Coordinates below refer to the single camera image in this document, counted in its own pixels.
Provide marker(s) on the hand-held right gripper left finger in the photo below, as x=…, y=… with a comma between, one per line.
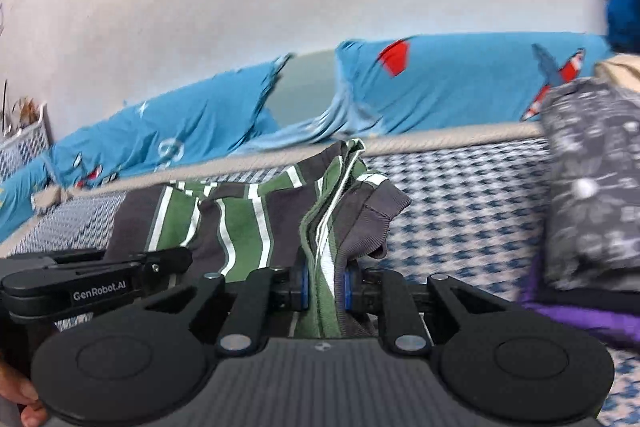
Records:
x=301, y=289

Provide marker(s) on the blue airplane print bedsheet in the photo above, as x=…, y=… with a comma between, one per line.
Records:
x=475, y=82

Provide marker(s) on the green grey striped t-shirt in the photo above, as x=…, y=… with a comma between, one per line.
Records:
x=240, y=227

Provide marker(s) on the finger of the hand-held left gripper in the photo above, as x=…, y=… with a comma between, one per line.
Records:
x=167, y=262

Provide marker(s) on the beige cloth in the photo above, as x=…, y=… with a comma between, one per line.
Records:
x=620, y=72

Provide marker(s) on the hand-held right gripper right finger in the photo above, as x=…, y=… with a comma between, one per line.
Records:
x=349, y=289

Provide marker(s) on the purple folded cloth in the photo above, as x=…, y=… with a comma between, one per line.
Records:
x=590, y=317

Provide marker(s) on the blue beige houndstooth blanket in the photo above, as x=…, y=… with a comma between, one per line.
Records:
x=450, y=207

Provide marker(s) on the white plastic basket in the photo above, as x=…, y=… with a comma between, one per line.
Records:
x=25, y=152

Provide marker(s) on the person's left hand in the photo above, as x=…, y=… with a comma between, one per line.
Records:
x=31, y=413

